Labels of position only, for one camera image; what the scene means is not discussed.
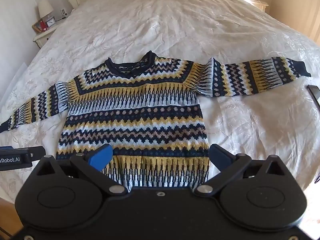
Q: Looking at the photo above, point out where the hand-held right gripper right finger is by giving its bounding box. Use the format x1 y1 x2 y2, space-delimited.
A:
194 144 290 197

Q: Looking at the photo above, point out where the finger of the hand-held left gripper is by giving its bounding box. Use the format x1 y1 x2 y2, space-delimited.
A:
25 146 46 162

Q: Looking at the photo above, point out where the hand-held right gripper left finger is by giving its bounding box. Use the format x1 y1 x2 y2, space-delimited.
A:
37 144 127 197

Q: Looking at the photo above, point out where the navy yellow white patterned sweater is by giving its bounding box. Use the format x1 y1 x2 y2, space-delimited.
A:
0 51 312 189

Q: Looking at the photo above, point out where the black phone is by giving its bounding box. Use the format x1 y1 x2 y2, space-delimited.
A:
306 85 320 107

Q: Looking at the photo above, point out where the white bedside table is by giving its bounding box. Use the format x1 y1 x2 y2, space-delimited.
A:
33 25 58 49

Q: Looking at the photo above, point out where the bed with white embroidered bedspread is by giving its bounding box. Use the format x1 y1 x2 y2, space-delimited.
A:
0 0 320 205

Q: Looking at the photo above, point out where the white table lamp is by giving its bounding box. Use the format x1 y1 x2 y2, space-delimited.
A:
37 0 54 22

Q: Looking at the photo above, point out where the cream bedside table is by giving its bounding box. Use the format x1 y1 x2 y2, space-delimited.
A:
246 0 269 12

